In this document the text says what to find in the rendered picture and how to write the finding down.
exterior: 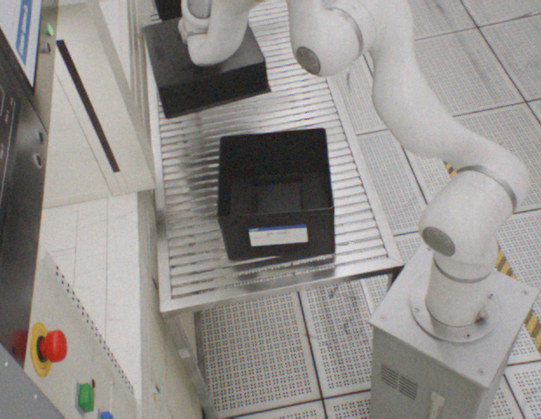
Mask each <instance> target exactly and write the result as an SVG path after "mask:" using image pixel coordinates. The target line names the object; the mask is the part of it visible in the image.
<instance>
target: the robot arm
mask: <svg viewBox="0 0 541 419"><path fill-rule="evenodd" d="M266 2H268V0H182V1H181V12H182V18H181V20H180V22H179V25H178V27H179V32H180V34H179V35H178V36H177V37H178V40H179V41H183V43H185V44H188V52H189V54H190V57H191V59H192V60H193V63H194V64H195V65H198V66H211V65H216V64H218V63H220V62H223V61H224V60H225V59H226V58H228V57H230V56H231V55H233V54H234V53H235V52H236V50H237V49H238V47H239V45H240V44H241V43H242V39H243V38H244V35H245V31H246V28H247V23H248V18H249V13H250V10H252V8H254V7H257V6H258V5H260V4H262V3H266ZM286 3H287V6H288V12H289V24H290V38H291V48H292V53H293V56H294V58H295V60H296V61H297V63H298V64H300V65H301V66H302V67H303V68H304V70H305V71H306V72H308V73H310V74H312V75H315V76H319V77H329V76H333V75H335V74H337V73H339V72H343V70H344V69H346V68H347V67H348V66H349V65H350V64H351V63H352V62H354V61H355V60H356V59H357V58H359V57H360V56H362V54H364V53H365V52H368V53H369V54H370V57H371V59H372V60H373V83H372V102H373V108H374V110H375V112H376V114H377V115H379V117H380V119H381V120H382V121H383V123H384V124H385V126H386V128H387V130H388V131H390V132H391V133H392V135H393V136H394V138H395V139H396V140H397V141H398V142H399V143H400V144H401V145H402V146H403V147H404V148H405V149H406V150H407V151H408V152H409V153H412V154H413V155H417V156H419V157H424V158H439V159H442V160H444V161H445V162H447V163H448V164H449V165H450V166H451V167H452V168H453V169H454V170H455V171H456V176H454V177H453V178H452V179H451V180H450V181H449V183H448V184H446V185H445V186H444V187H443V188H442V189H441V190H440V191H438V192H437V195H436V196H435V197H434V198H433V199H432V200H431V201H429V203H428V205H427V207H426V208H425V210H423V212H422V214H421V217H420V220H419V223H418V233H419V236H420V238H421V240H422V241H423V242H424V243H425V244H426V245H427V246H428V247H430V249H432V250H433V257H432V263H431V268H430V272H429V273H426V274H424V275H423V276H422V277H420V278H419V279H417V280H416V282H415V284H414V286H413V288H412V290H411V294H410V303H409V304H410V310H411V313H412V316H413V318H414V319H415V320H416V323H417V324H418V325H419V326H420V327H421V328H423V330H424V331H425V332H426V333H428V334H431V335H432V336H434V338H436V339H438V340H442V341H447V342H451V344H467V343H472V342H475V341H479V340H481V339H482V338H485V336H487V335H488V334H489V333H490V332H492V331H493V329H494V328H495V325H496V322H497V320H498V314H499V304H498V301H497V297H496V296H495V294H494V292H493V291H492V289H491V288H490V286H489V284H490V281H491V279H492V275H493V271H494V268H495V265H496V259H497V253H498V247H497V241H496V238H495V236H494V235H495V233H496V232H497V231H498V229H499V228H501V227H502V226H503V224H504V222H505V221H506V220H508V219H509V218H510V217H511V216H512V213H513V212H515V211H516V210H517V209H518V208H519V206H521V204H522V203H523V201H524V199H525V198H527V196H528V194H529V190H530V184H531V181H530V175H529V173H528V170H527V168H526V166H525V165H523V163H522V162H521V161H520V160H519V159H518V158H517V157H516V156H515V155H514V154H513V153H511V152H510V151H509V150H507V149H504V148H503V147H502V146H501V145H499V144H496V143H495V142H493V141H489V140H487V139H486V138H484V137H482V136H480V135H478V134H477V133H475V132H473V131H471V130H469V129H468V128H466V127H464V126H463V125H462V124H460V122H458V121H457V120H456V119H455V118H454V117H453V116H452V115H451V114H449V113H448V110H447V109H446V108H445V107H444V105H443V104H442V103H441V102H440V101H439V99H438V98H437V96H436V95H435V93H434V92H433V89H432V88H431V86H429V85H428V83H427V82H426V80H425V78H424V77H423V75H422V73H421V69H420V67H418V65H417V61H416V58H415V54H414V34H413V32H414V20H413V15H412V11H411V8H410V6H409V3H408V1H407V0H337V1H335V2H334V3H332V5H331V6H329V7H328V8H325V9H324V8H323V7H322V0H286Z"/></svg>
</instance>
